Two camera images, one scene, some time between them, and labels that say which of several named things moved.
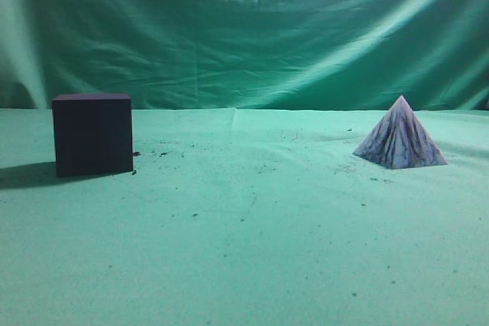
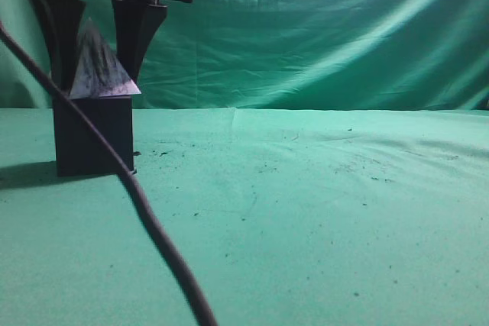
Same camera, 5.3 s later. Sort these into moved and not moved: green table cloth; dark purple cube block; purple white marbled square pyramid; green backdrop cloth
Moved: purple white marbled square pyramid
Not moved: green table cloth; dark purple cube block; green backdrop cloth
